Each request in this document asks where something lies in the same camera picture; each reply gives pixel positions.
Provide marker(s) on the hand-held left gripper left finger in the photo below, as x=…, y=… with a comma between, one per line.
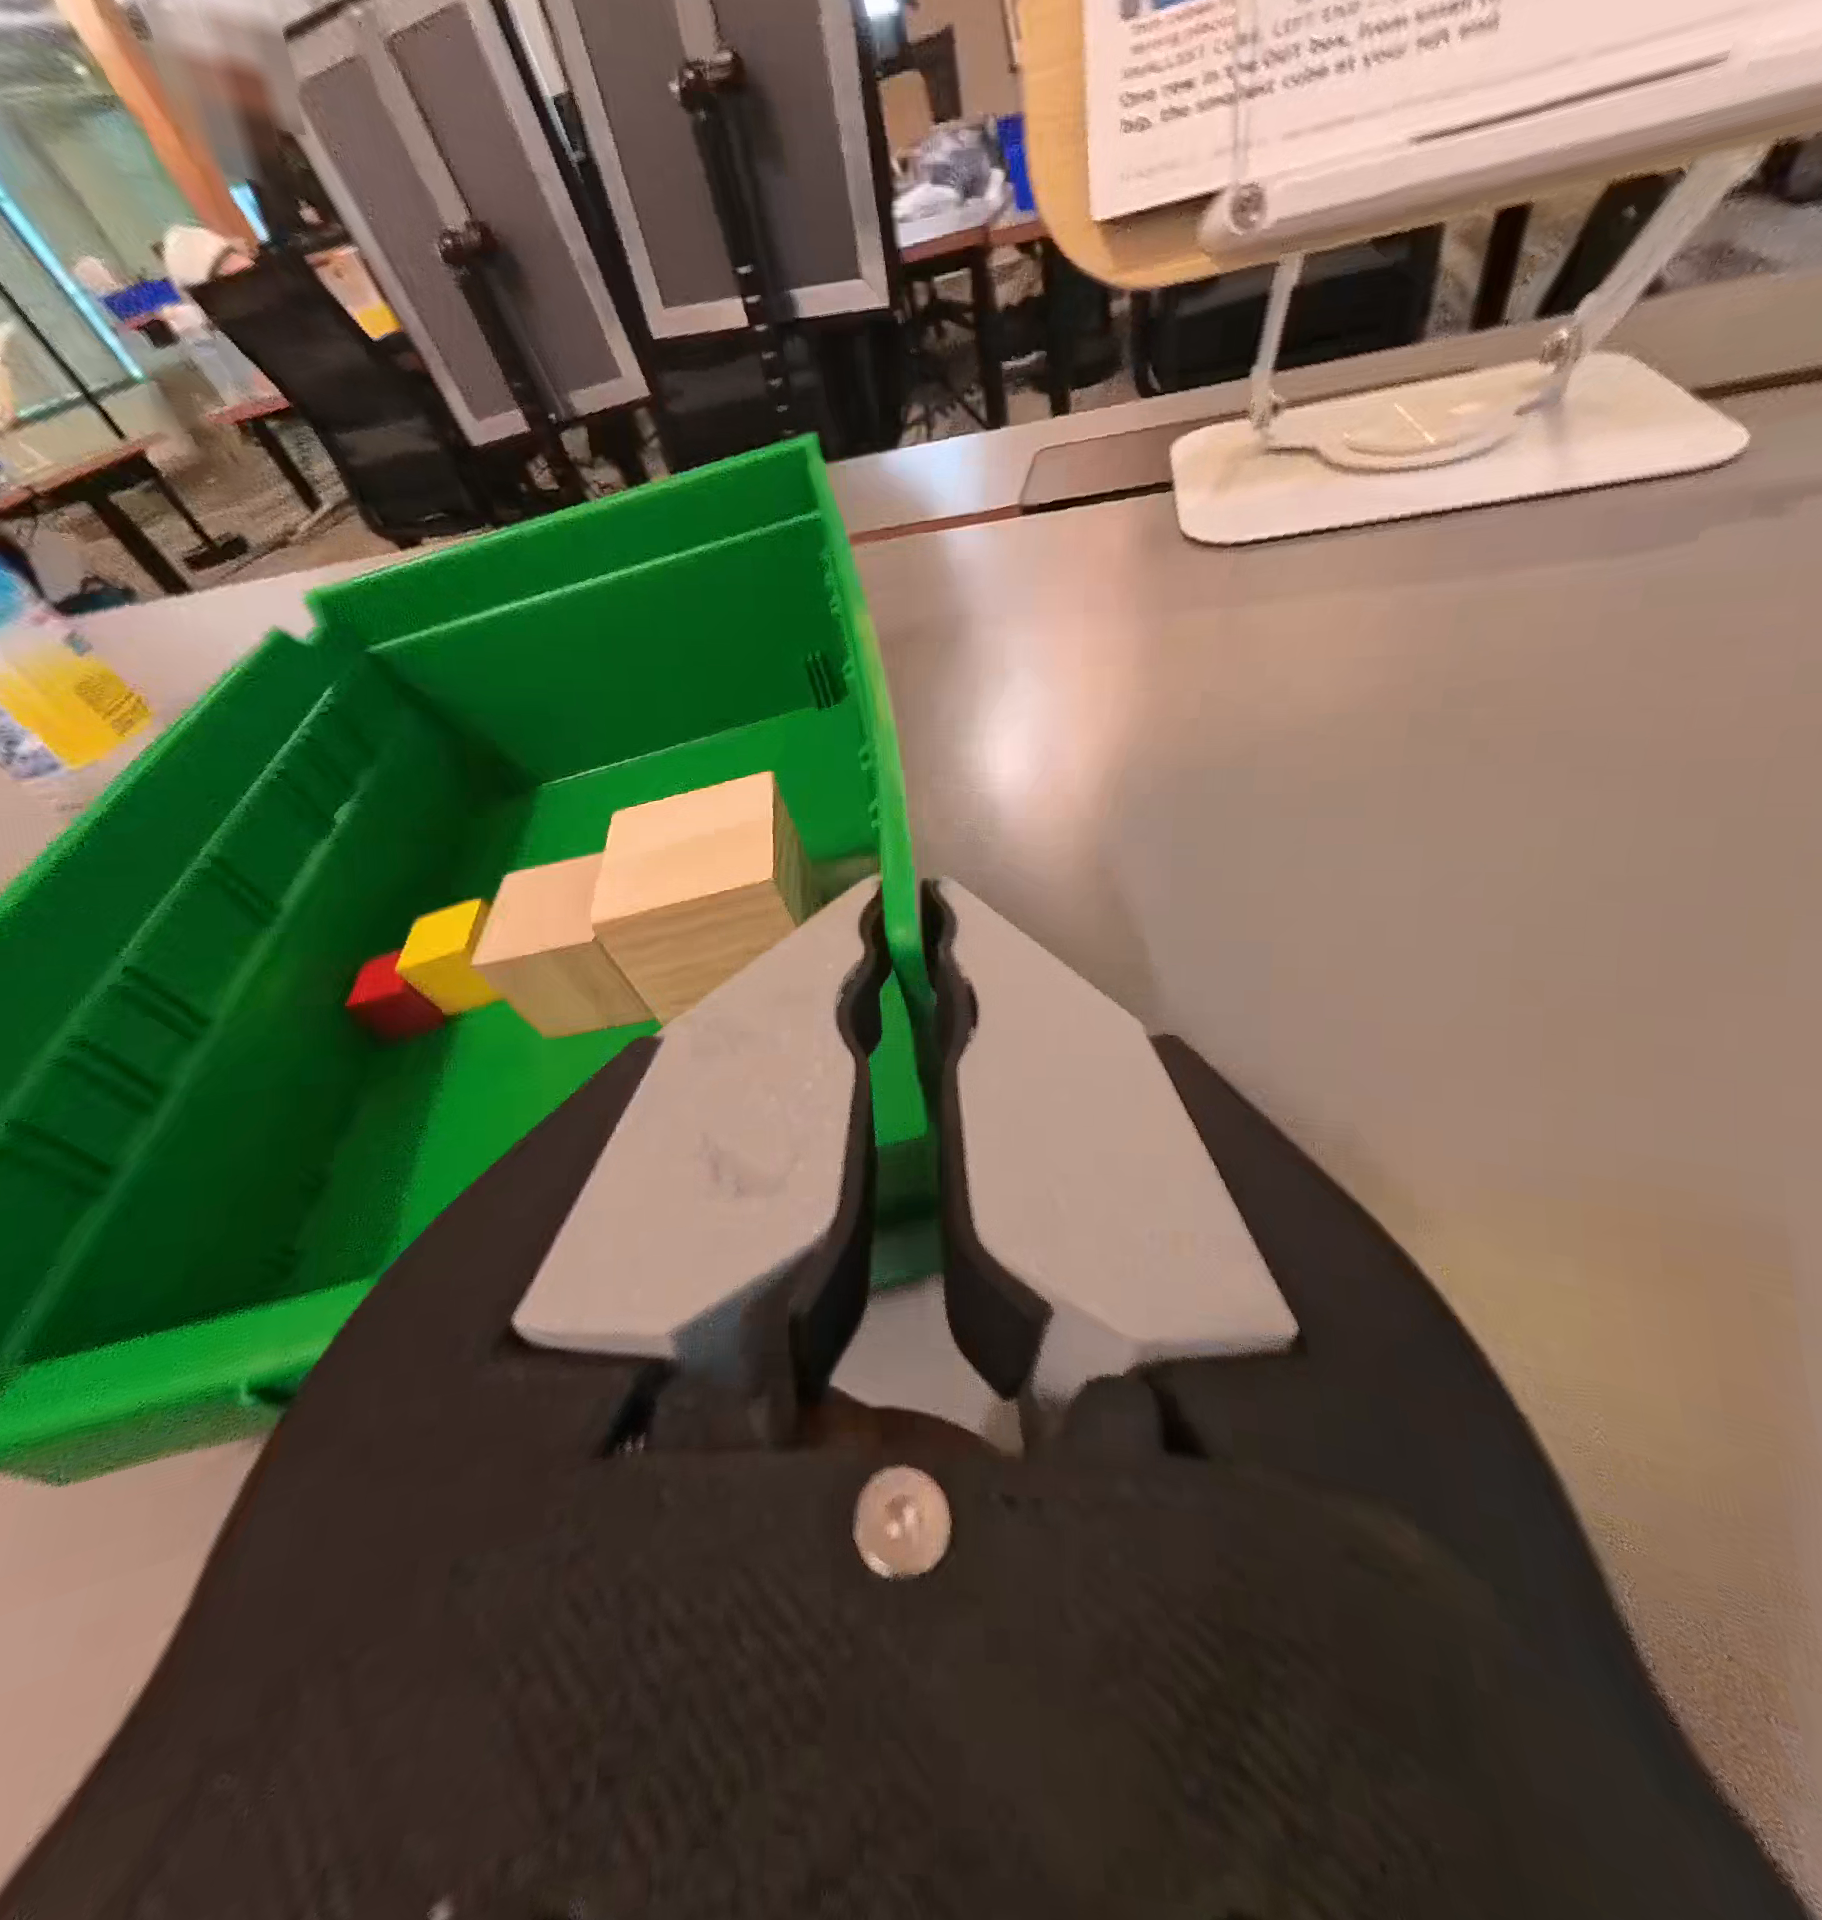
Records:
x=701, y=1184

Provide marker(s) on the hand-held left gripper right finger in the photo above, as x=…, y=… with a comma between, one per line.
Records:
x=1122, y=1184

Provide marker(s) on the medium natural wooden cube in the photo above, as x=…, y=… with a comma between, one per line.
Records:
x=550, y=928

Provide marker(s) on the large natural wooden cube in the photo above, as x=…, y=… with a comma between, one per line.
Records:
x=687, y=884

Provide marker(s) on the yellow wooden cube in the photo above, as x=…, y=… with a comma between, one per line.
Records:
x=440, y=944

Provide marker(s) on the red wooden cube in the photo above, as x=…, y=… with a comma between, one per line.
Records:
x=389, y=1001

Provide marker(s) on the green plastic bin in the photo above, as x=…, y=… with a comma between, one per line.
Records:
x=626, y=677

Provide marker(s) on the wooden-top standing desk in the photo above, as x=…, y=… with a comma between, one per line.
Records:
x=72, y=472
x=954, y=231

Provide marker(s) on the wipes canister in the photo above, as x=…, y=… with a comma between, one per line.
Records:
x=54, y=690

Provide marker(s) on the small blue storage bin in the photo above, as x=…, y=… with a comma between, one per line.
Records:
x=1015, y=165

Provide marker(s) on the diagonal support beam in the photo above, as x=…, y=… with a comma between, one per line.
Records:
x=132, y=108

